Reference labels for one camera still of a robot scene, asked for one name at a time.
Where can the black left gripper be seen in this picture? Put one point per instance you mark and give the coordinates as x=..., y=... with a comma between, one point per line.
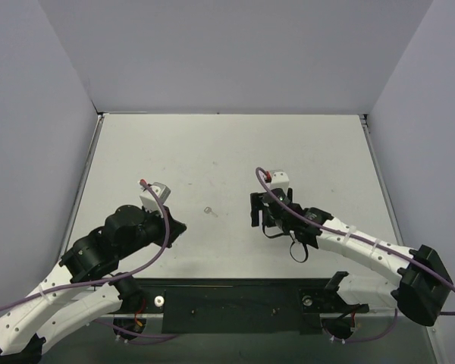
x=173, y=229

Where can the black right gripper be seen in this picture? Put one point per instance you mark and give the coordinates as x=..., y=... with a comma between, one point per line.
x=258, y=208

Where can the silver key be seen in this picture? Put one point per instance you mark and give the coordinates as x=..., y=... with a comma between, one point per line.
x=208, y=210

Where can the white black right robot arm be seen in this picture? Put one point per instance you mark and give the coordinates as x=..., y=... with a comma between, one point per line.
x=414, y=281

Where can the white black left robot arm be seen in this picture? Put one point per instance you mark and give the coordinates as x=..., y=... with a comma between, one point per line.
x=73, y=294

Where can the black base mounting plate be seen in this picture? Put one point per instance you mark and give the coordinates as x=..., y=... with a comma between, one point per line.
x=242, y=305

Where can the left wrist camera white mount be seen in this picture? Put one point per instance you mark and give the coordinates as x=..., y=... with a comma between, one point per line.
x=153, y=197

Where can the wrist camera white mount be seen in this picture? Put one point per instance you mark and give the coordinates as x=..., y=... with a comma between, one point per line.
x=277, y=180
x=153, y=197

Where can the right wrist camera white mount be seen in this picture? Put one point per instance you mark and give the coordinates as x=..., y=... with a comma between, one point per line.
x=277, y=180

